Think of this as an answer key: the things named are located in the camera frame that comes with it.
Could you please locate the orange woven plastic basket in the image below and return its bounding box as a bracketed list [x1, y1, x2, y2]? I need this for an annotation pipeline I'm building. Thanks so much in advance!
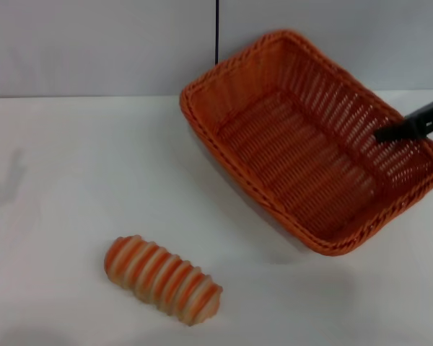
[178, 30, 433, 257]

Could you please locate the orange white striped bread roll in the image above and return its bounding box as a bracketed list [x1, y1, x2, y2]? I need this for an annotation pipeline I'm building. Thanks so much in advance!
[103, 234, 224, 327]

